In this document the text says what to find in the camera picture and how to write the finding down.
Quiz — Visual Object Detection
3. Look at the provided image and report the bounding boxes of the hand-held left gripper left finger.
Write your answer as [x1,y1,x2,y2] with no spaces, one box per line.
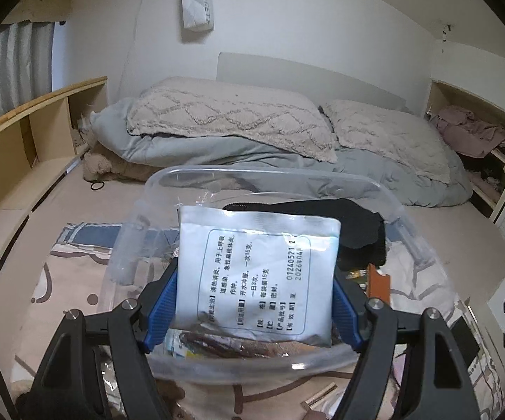
[22,258,178,420]

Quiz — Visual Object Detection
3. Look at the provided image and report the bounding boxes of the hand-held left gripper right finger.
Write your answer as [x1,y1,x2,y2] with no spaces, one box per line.
[331,267,483,420]

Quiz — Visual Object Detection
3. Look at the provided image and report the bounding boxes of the clear plastic storage box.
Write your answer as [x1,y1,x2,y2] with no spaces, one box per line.
[104,166,458,379]

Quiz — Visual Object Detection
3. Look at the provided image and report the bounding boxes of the black eye mask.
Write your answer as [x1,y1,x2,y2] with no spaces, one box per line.
[222,198,386,267]

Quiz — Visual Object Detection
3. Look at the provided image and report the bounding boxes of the black flat pad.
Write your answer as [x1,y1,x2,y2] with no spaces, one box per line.
[451,319,483,362]

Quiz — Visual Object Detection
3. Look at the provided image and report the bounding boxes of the beige bed sheet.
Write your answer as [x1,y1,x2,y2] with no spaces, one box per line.
[0,164,505,316]

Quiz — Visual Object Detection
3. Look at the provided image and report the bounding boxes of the beige fuzzy blanket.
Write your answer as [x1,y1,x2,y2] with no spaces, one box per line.
[82,144,166,182]

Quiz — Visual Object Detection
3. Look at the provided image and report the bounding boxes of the grey duvet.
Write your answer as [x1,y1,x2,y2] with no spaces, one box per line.
[88,96,474,208]

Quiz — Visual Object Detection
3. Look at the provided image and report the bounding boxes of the beige textured pillow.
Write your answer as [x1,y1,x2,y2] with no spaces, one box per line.
[125,76,338,162]
[322,100,452,184]

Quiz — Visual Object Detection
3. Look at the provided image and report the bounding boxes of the pink clothes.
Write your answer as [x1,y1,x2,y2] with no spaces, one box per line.
[429,105,505,158]

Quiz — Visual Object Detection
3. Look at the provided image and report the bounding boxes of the wooden shelf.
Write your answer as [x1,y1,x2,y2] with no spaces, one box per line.
[0,76,108,228]

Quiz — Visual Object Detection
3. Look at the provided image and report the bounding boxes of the grey curtain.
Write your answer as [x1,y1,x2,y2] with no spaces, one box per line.
[0,22,56,134]

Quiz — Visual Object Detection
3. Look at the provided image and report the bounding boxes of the white hanging bag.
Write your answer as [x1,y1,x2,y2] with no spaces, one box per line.
[181,0,215,33]

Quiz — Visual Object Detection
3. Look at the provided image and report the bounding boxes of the beige printed valance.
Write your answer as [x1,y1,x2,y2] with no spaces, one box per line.
[5,0,76,25]

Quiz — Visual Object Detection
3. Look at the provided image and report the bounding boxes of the white hanging cord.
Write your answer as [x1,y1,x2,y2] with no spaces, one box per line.
[119,0,154,95]

